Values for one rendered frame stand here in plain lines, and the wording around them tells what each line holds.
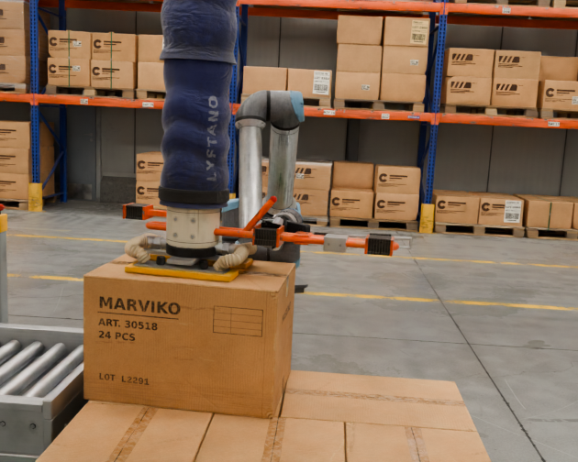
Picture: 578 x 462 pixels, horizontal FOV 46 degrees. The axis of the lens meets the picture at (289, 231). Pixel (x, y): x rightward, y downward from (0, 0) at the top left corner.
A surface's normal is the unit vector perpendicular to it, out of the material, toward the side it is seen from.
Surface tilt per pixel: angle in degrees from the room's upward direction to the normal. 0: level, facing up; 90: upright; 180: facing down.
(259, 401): 90
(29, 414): 90
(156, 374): 90
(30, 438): 90
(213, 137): 73
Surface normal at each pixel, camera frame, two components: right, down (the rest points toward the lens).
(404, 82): -0.03, 0.11
